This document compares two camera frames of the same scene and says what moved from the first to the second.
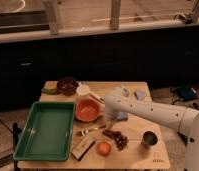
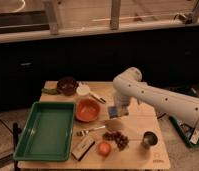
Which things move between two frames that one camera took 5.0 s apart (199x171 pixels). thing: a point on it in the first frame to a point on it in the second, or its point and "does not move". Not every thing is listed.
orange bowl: x=88 y=109 does not move
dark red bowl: x=67 y=85 does not move
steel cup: x=149 y=138 does not move
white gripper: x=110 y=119 to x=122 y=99
